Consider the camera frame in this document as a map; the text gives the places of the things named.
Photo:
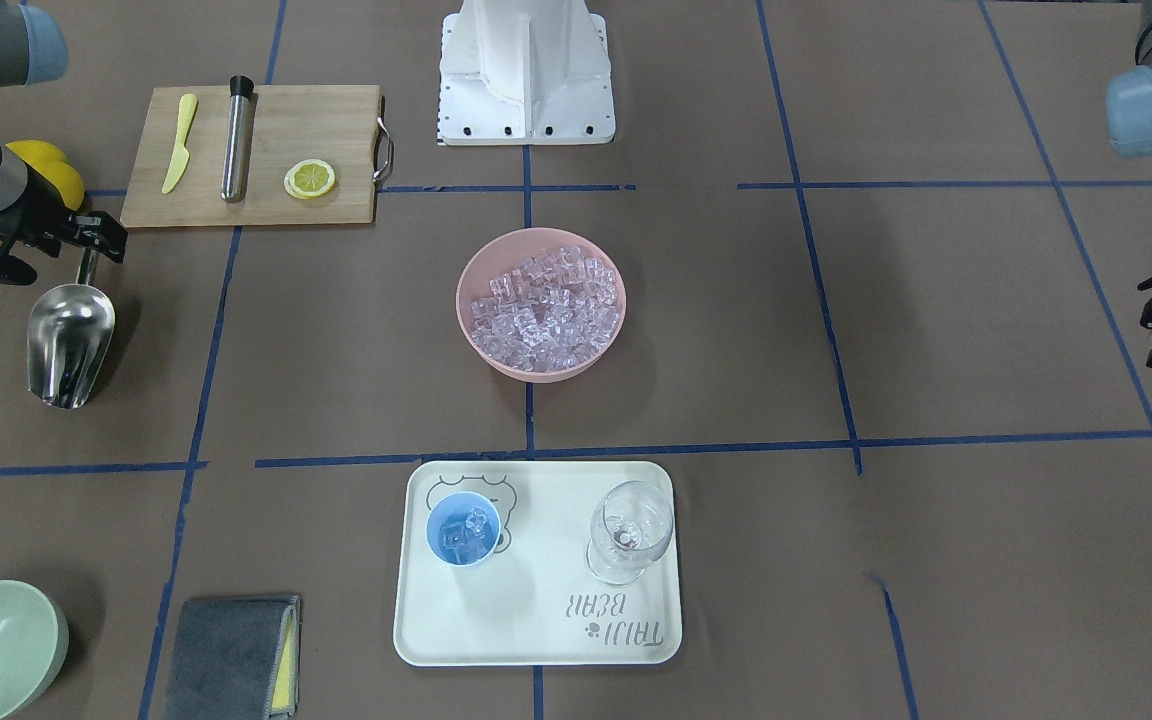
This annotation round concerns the gray folded cloth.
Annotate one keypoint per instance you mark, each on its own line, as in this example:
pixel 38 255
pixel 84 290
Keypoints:
pixel 236 658

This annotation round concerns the white serving tray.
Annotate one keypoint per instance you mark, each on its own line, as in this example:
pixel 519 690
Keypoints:
pixel 534 601

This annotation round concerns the metal ice scoop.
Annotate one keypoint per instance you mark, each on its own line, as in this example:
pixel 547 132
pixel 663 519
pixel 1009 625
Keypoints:
pixel 69 331

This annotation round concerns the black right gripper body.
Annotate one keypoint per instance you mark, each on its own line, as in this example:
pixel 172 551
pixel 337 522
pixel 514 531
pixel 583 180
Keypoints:
pixel 48 226

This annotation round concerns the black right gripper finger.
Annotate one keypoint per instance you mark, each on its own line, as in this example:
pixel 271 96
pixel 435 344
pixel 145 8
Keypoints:
pixel 100 233

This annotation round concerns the lemon slice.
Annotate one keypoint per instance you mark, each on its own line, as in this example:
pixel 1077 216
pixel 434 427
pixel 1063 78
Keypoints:
pixel 310 179

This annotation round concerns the wooden cutting board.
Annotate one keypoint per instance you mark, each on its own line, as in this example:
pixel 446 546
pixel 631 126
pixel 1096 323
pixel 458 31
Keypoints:
pixel 338 124

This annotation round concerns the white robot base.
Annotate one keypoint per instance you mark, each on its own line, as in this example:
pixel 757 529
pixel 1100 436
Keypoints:
pixel 516 73

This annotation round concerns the yellow lemon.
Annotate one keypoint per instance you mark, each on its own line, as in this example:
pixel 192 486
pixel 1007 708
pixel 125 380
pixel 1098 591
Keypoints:
pixel 66 185
pixel 45 157

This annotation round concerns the pink bowl of ice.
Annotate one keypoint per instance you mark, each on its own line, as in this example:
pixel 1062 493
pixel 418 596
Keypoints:
pixel 540 305

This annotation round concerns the yellow plastic knife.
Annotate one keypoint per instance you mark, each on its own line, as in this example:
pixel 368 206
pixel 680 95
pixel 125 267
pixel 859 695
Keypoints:
pixel 179 160

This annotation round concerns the blue plastic cup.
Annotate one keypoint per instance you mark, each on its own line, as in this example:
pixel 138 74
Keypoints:
pixel 463 529

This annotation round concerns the steel muddler rod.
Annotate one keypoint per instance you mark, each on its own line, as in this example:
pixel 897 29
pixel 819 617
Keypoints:
pixel 239 137

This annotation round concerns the clear wine glass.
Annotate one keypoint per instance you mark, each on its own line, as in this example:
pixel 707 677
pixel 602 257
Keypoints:
pixel 630 530

